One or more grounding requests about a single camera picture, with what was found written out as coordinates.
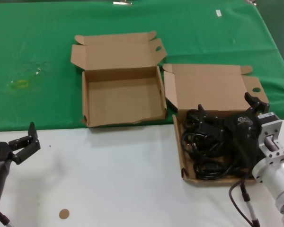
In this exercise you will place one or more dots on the cardboard box with round hole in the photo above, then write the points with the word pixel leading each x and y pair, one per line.
pixel 208 87

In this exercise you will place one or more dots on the green table cloth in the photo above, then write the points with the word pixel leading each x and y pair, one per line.
pixel 38 35

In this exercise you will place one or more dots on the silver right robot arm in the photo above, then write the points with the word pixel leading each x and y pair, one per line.
pixel 274 170

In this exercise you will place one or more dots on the metal cloth clip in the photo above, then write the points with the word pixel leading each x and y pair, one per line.
pixel 121 3
pixel 251 1

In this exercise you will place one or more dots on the clear tape scrap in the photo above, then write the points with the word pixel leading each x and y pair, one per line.
pixel 38 72

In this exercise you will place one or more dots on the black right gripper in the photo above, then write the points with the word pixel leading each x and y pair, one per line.
pixel 242 127

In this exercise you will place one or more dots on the cardboard box with oval hole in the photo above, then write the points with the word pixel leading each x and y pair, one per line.
pixel 123 99

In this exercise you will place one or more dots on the white tape strip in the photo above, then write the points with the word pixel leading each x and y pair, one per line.
pixel 219 13

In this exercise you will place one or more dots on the brown round sticker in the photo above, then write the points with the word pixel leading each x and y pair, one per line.
pixel 64 214

